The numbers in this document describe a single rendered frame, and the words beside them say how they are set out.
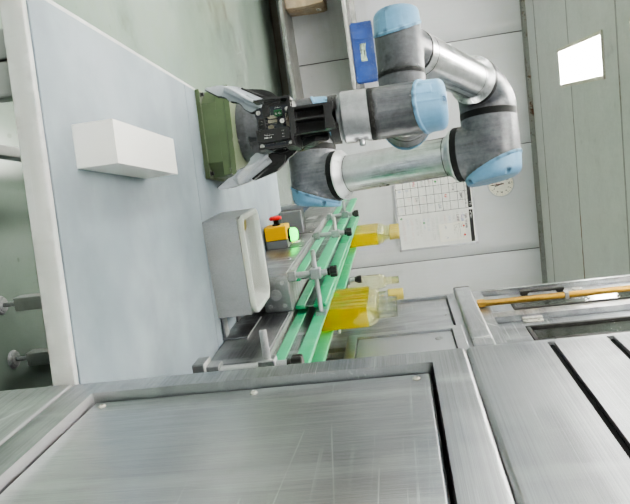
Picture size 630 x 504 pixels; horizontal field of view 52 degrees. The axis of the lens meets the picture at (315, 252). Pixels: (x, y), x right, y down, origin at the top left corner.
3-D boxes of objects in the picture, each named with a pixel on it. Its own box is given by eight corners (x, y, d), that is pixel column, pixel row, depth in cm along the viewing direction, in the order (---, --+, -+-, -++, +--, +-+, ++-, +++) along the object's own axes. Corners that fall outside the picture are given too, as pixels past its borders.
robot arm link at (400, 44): (519, 58, 138) (417, -9, 97) (524, 110, 137) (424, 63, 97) (466, 72, 144) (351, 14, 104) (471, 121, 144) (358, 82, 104)
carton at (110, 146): (71, 124, 90) (112, 118, 89) (140, 143, 114) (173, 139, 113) (77, 168, 90) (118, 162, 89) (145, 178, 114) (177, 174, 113)
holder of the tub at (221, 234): (222, 341, 148) (255, 338, 147) (201, 222, 143) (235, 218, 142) (239, 319, 165) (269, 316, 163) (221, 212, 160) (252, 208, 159)
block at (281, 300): (265, 315, 165) (292, 312, 164) (259, 278, 163) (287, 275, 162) (268, 311, 168) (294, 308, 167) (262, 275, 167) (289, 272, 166)
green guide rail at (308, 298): (295, 309, 169) (326, 306, 167) (295, 306, 168) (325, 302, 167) (343, 215, 339) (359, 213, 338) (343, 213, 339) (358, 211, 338)
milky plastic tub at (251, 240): (220, 319, 147) (257, 315, 145) (203, 221, 143) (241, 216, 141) (237, 298, 164) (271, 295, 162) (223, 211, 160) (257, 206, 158)
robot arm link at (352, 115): (367, 93, 98) (373, 147, 98) (337, 97, 99) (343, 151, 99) (364, 83, 90) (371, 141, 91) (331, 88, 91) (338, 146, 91)
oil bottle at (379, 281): (331, 293, 253) (399, 286, 249) (330, 279, 253) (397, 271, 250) (333, 294, 258) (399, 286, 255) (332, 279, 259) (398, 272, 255)
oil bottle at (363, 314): (300, 334, 174) (380, 326, 171) (297, 314, 173) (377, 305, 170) (303, 327, 179) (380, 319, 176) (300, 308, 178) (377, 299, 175)
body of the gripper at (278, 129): (247, 98, 91) (332, 85, 90) (260, 108, 100) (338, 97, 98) (254, 153, 92) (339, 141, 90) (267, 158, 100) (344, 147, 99)
